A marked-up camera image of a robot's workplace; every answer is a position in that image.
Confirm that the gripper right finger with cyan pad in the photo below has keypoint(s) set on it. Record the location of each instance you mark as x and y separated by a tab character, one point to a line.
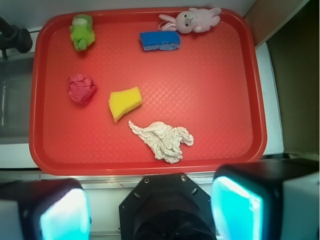
277	199

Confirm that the green plush toy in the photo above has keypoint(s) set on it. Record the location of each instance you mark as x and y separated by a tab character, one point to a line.
81	32

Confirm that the crumpled white cloth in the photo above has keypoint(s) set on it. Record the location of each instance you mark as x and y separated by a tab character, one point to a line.
164	140

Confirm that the red plastic tray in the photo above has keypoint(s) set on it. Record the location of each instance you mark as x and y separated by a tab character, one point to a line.
210	86

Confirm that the blue sponge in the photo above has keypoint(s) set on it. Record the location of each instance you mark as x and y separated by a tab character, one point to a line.
160	40

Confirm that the black faucet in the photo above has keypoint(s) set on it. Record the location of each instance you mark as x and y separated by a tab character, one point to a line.
13	37

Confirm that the pink plush bunny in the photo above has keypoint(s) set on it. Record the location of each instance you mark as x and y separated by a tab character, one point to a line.
192	20

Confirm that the crumpled red paper ball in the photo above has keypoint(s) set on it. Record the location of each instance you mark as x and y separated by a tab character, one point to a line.
81	88

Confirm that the stainless steel sink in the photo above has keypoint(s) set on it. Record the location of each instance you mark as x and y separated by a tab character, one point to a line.
15	98

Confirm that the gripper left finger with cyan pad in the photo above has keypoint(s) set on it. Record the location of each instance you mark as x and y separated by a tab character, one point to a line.
44	210

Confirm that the yellow sponge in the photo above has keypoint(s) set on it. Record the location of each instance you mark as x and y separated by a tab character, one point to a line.
122	102

